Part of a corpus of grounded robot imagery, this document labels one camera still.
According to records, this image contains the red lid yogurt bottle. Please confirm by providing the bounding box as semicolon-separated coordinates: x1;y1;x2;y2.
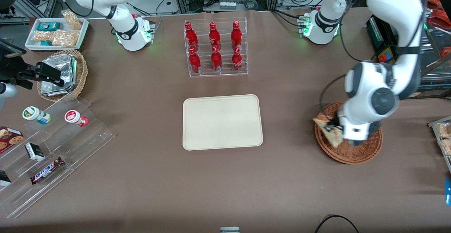
64;109;89;127

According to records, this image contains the clear acrylic stepped display stand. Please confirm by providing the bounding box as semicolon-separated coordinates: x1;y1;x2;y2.
0;96;115;219

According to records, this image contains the teal snack box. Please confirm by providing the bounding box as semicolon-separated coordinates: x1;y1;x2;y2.
38;22;61;32

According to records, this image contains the chocolate chip cookie box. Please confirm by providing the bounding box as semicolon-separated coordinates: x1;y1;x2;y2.
0;126;25;155

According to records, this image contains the white rectangular plastic bin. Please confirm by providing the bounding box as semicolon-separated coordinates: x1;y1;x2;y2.
25;18;89;51

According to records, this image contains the triangle sandwich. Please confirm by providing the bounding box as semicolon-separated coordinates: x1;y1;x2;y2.
313;114;344;148

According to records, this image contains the cream rectangular serving tray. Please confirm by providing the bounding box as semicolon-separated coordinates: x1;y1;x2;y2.
182;94;264;151

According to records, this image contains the glass display cabinet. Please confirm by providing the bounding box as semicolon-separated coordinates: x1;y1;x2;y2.
405;0;451;98

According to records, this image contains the clear acrylic bottle rack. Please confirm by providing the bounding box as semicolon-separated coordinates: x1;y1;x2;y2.
184;17;249;78

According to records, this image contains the green lid yogurt bottle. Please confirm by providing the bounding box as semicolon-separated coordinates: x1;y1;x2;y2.
22;106;51;125

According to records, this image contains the aluminium foil container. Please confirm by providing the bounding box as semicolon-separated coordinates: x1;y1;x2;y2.
41;82;76;97
41;54;77;94

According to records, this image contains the stainless steel tray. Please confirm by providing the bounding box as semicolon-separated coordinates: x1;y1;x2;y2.
419;59;451;86

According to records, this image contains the light wicker basket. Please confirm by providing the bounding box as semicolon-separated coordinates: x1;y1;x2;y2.
37;49;88;102

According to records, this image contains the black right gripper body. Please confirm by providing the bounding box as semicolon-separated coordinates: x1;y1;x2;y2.
0;39;39;90

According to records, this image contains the bagged pastry snack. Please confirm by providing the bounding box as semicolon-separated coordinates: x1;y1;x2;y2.
435;122;451;139
438;138;451;156

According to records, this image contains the Snickers chocolate bar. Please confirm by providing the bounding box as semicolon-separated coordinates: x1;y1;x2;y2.
30;157;65;185

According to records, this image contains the small black white carton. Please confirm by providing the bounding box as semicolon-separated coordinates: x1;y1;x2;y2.
25;143;45;162

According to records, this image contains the red aluminium cola bottle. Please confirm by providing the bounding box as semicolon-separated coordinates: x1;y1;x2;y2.
209;22;222;50
188;48;202;74
211;46;223;72
231;48;243;72
231;21;243;50
185;22;199;52

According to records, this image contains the brown round wicker basket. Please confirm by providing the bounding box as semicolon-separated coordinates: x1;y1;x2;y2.
314;101;383;165

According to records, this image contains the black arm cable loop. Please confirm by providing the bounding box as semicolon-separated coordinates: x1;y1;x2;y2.
319;74;349;112

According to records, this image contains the black table edge cable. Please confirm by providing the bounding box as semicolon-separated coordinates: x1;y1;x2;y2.
314;215;360;233

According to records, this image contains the black control box red button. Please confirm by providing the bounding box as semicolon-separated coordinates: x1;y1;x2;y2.
366;15;400;64

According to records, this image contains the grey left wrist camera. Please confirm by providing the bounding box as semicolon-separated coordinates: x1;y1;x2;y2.
351;120;383;146

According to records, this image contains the clear bag of nuts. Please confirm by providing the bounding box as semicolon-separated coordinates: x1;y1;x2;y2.
33;30;54;43
51;30;80;48
61;10;82;30

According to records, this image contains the clear plastic tray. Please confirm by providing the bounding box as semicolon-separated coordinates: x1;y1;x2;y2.
428;116;451;174

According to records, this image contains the white terminal block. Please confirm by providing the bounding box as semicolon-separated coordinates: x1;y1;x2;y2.
218;0;238;11

